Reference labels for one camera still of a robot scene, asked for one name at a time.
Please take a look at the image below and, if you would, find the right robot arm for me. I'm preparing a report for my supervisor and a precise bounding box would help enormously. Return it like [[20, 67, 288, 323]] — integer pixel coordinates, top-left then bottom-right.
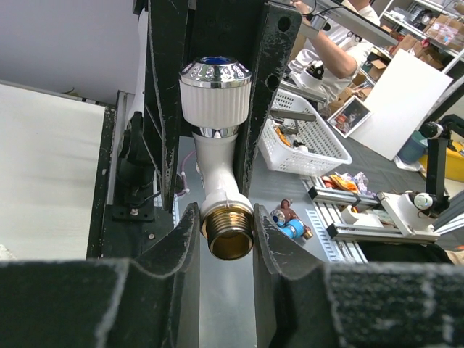
[[117, 1, 302, 211]]

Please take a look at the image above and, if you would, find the person in white shirt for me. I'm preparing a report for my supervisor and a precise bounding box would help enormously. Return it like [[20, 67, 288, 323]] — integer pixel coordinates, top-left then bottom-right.
[[287, 20, 373, 103]]

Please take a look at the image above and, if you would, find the white desk device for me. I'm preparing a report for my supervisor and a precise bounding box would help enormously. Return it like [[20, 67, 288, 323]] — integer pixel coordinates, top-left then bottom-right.
[[327, 191, 440, 244]]

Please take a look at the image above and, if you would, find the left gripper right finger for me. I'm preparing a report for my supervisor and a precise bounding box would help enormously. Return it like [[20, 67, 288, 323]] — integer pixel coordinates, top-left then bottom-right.
[[253, 204, 463, 347]]

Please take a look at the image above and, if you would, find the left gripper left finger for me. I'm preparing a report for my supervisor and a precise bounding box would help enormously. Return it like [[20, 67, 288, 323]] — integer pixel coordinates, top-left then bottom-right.
[[1, 203, 200, 347]]

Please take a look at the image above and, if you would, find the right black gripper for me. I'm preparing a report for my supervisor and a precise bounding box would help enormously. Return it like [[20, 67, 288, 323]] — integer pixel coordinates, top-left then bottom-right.
[[133, 1, 301, 211]]

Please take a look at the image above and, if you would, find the white plastic basket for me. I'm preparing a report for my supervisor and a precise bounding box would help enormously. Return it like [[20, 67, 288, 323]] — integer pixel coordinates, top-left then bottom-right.
[[259, 88, 352, 176]]

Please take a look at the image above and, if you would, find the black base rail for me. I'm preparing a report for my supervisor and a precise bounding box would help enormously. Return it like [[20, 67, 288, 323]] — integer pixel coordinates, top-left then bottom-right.
[[86, 91, 180, 258]]

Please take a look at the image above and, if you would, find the small toy figure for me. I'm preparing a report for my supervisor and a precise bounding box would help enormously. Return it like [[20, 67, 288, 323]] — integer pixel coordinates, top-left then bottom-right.
[[270, 199, 313, 240]]

